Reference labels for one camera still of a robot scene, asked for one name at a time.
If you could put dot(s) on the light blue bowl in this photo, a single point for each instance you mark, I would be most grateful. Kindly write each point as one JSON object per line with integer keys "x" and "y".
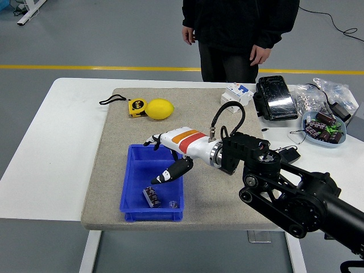
{"x": 330, "y": 144}

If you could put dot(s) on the person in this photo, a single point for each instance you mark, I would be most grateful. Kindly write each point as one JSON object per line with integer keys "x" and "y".
{"x": 241, "y": 28}

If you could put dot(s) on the black glossy device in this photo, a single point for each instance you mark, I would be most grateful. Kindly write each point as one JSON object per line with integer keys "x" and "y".
{"x": 277, "y": 96}

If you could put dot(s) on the clear bag of blue parts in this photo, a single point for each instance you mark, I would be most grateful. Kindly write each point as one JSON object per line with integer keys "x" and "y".
{"x": 338, "y": 92}

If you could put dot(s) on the blue background object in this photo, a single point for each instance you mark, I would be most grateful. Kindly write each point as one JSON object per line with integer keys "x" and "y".
{"x": 3, "y": 5}

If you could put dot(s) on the metal bracket under table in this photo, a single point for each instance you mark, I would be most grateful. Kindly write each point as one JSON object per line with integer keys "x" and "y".
{"x": 258, "y": 237}

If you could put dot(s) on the person's left forearm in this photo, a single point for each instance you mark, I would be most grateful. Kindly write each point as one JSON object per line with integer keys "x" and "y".
{"x": 276, "y": 37}

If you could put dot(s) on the clear bag of washers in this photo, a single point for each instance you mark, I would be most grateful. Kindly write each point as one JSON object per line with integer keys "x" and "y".
{"x": 305, "y": 99}

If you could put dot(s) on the white circuit breaker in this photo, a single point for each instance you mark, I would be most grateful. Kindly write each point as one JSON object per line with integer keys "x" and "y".
{"x": 234, "y": 95}

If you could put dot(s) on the black power adapter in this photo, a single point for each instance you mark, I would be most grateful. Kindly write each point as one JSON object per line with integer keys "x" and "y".
{"x": 341, "y": 112}

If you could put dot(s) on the person's left hand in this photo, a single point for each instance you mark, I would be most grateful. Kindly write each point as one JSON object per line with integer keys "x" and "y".
{"x": 261, "y": 54}

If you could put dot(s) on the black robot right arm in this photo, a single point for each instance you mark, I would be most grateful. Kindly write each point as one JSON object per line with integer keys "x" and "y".
{"x": 298, "y": 193}

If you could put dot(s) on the white table leg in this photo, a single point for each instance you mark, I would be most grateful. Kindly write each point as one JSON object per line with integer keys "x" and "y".
{"x": 89, "y": 250}
{"x": 295, "y": 253}

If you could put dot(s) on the green plastic connector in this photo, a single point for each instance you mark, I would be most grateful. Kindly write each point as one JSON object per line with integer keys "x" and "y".
{"x": 330, "y": 129}
{"x": 338, "y": 126}

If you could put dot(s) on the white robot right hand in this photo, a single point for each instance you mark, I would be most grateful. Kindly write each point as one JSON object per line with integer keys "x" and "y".
{"x": 187, "y": 145}

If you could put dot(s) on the grey-brown table mat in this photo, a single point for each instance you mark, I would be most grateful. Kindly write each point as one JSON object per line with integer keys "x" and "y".
{"x": 199, "y": 119}

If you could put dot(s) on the yellow lemon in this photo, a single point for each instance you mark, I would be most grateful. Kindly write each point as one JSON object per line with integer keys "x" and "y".
{"x": 159, "y": 109}

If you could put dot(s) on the small clear plastic part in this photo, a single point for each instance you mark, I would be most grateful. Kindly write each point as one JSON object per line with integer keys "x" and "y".
{"x": 173, "y": 203}

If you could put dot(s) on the blue plastic box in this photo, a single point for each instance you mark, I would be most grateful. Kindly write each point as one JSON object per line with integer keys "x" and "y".
{"x": 136, "y": 176}

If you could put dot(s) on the person's right hand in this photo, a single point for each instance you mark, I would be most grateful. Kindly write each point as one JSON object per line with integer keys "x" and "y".
{"x": 189, "y": 35}

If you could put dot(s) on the yellow tape measure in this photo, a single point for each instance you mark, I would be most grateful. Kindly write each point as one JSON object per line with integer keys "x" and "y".
{"x": 136, "y": 107}

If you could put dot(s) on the white background table frame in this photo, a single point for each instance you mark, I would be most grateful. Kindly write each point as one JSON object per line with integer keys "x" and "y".
{"x": 28, "y": 12}

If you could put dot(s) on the small black charger block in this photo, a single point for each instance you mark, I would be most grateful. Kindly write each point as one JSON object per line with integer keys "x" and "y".
{"x": 290, "y": 155}

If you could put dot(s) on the person's right forearm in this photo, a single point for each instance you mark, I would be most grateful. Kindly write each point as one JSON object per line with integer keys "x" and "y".
{"x": 189, "y": 18}

